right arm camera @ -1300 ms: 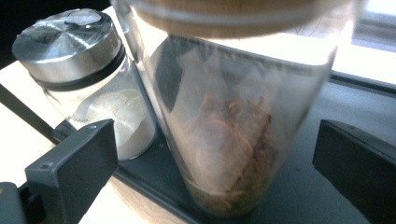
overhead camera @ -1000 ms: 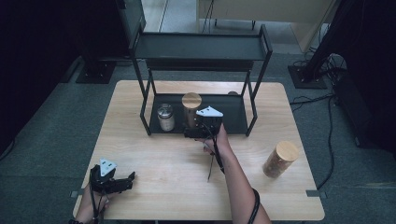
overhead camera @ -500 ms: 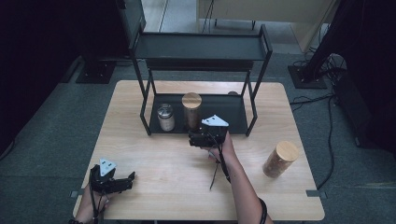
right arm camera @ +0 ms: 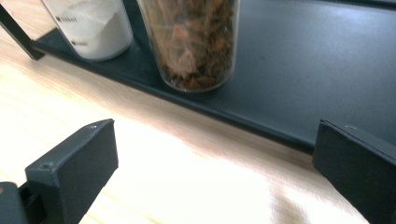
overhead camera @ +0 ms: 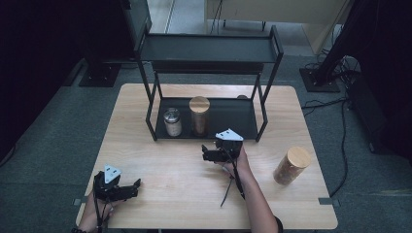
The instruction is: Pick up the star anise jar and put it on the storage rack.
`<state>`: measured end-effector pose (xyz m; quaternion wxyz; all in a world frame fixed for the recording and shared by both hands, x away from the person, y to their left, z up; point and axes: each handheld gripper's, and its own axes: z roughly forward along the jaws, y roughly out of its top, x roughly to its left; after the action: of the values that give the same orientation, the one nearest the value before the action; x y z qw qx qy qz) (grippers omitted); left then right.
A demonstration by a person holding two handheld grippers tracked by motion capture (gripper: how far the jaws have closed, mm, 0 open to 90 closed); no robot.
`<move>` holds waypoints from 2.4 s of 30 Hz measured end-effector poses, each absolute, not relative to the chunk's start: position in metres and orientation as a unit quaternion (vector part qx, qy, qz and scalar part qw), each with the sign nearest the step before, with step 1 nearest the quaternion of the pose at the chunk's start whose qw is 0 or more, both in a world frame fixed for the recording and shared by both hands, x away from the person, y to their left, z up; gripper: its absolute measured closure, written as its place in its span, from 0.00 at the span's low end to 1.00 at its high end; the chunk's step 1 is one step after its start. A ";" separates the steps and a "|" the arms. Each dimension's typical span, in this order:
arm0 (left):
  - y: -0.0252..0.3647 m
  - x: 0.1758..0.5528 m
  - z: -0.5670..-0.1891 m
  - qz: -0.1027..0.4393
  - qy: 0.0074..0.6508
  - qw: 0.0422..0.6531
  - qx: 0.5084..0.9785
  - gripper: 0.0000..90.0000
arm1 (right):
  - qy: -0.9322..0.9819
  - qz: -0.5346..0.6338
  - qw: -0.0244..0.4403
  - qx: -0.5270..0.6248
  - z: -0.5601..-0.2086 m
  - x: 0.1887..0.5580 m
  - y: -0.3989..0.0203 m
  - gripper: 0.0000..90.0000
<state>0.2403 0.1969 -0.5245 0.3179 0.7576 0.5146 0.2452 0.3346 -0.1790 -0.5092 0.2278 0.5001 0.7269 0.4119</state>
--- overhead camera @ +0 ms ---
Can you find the person's right hand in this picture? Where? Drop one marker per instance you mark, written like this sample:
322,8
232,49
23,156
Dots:
242,166

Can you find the black two-tier metal rack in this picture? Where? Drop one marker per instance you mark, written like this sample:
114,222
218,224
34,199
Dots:
223,119

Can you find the small dark round object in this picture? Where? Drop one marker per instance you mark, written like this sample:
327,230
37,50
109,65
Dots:
242,96

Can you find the glass jar with wooden lid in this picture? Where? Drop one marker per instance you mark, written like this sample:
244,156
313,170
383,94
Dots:
199,116
290,168

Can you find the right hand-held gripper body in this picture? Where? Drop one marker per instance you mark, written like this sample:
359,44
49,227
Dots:
231,147

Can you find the person's left hand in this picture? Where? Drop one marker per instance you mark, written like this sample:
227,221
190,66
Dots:
92,216

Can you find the black stand with square base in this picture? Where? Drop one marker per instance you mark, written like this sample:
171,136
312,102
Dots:
98,74

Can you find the black slanted stand with base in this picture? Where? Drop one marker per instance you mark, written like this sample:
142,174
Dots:
319,81

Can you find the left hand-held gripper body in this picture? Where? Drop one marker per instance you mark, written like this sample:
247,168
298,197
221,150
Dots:
108,191

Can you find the dark tall cabinet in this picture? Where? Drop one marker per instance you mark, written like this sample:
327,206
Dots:
137,19

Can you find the black box on floor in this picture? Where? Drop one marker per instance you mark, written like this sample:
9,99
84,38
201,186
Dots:
367,113

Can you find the black curtain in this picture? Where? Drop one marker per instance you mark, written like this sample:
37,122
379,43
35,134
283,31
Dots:
388,48
39,48

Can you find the grey tape piece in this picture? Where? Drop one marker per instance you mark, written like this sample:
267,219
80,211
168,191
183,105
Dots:
328,201
77,202

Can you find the glass jar with silver lid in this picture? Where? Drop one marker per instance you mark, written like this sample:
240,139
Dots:
173,124

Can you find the beige furniture panel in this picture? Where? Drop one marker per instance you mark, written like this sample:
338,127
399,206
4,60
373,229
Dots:
275,11

